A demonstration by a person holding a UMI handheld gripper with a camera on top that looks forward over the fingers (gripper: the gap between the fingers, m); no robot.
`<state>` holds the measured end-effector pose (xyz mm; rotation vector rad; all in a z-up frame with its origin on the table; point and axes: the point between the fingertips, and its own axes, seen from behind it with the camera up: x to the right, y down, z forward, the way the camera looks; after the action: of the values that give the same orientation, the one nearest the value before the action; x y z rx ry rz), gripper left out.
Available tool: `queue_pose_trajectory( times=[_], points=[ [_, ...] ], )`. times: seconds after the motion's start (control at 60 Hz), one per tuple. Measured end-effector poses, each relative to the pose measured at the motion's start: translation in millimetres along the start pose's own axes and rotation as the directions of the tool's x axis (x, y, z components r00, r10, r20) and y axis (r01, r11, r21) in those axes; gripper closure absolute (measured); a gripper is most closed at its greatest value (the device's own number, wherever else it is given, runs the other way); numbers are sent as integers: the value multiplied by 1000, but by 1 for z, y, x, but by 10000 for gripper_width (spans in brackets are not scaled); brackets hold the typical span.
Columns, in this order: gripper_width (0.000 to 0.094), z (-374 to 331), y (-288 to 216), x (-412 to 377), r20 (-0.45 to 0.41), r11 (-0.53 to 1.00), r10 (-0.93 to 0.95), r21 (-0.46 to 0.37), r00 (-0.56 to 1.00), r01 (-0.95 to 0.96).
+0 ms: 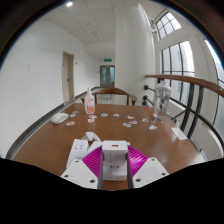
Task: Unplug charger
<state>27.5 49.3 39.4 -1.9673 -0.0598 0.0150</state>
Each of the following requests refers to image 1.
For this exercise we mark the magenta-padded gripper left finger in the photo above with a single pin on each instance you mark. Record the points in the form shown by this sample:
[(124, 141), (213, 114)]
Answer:
[(80, 173)]

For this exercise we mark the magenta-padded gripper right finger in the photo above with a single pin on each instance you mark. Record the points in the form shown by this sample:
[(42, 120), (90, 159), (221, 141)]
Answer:
[(150, 171)]

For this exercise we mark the round ceiling light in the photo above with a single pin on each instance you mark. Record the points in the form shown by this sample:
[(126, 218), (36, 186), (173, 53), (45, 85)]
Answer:
[(69, 4)]

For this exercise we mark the white charger block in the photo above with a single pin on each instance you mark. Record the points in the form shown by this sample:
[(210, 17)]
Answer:
[(115, 156)]

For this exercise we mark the tall black-framed window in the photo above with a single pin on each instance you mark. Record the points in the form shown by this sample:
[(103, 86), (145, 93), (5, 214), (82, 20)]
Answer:
[(176, 63)]

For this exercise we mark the large curved window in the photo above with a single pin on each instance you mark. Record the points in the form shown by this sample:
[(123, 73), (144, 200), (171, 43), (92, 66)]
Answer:
[(220, 110)]

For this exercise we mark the glazed double door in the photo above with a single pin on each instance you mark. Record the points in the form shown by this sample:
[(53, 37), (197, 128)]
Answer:
[(107, 76)]

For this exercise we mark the white side door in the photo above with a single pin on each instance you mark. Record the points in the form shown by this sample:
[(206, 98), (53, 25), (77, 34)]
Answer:
[(67, 80)]

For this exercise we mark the green exit sign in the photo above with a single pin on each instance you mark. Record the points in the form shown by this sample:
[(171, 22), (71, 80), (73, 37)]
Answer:
[(107, 60)]

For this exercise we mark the wooden chair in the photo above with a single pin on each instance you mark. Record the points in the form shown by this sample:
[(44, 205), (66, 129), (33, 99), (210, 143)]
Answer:
[(113, 91)]

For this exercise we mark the small high window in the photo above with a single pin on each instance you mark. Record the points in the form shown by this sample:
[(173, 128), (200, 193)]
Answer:
[(168, 25)]

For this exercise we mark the white orange-labelled pump bottle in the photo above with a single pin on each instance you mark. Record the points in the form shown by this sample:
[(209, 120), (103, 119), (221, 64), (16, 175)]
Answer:
[(89, 105)]

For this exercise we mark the white computer mouse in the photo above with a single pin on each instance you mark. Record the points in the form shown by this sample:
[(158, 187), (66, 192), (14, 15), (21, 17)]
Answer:
[(59, 118)]

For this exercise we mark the white paper card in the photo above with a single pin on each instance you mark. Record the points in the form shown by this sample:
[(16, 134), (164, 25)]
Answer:
[(179, 133)]

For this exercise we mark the small colourful sticker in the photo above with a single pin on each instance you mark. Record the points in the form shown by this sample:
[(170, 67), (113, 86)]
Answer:
[(93, 116), (90, 120), (70, 123), (73, 115), (131, 117), (116, 115), (76, 112), (104, 115), (145, 120), (152, 127), (126, 125), (133, 122)]

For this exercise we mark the wood-topped black railing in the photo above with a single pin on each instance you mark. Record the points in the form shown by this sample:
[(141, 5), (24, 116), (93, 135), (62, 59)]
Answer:
[(186, 80)]

